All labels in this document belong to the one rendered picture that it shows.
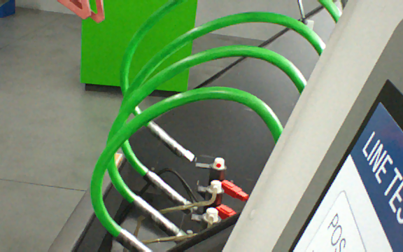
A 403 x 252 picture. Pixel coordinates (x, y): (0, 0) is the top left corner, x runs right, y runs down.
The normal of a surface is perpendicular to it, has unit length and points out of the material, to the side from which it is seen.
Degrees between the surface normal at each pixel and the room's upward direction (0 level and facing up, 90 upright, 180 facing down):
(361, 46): 76
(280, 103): 90
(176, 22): 90
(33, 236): 0
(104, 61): 90
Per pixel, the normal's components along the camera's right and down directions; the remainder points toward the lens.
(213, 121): -0.10, 0.38
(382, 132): -0.93, -0.36
